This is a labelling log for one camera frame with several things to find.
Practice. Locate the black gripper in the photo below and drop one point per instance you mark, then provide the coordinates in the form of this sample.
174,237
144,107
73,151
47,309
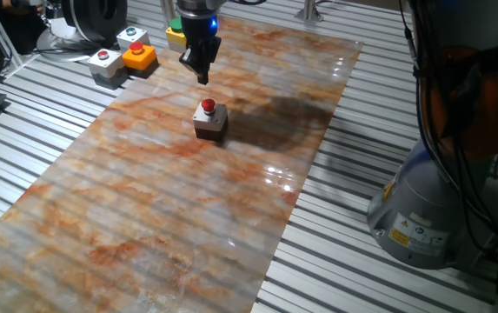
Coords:
201,37

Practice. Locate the grey box red mushroom button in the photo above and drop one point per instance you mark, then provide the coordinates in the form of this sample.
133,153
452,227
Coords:
209,124

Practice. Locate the yellow box green button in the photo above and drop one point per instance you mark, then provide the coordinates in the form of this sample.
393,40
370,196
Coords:
174,38

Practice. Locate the orange box red button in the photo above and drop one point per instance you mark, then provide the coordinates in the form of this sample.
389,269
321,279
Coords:
140,58

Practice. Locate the grey box green button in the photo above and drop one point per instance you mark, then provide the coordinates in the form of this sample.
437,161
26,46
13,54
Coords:
132,38

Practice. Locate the grey box small red button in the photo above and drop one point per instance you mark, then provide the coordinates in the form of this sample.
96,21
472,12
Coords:
106,67

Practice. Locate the black cylindrical device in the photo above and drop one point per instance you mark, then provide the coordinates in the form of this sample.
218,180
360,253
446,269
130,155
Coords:
92,19

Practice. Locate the orange marble pattern mat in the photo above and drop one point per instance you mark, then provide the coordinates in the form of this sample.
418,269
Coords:
144,208

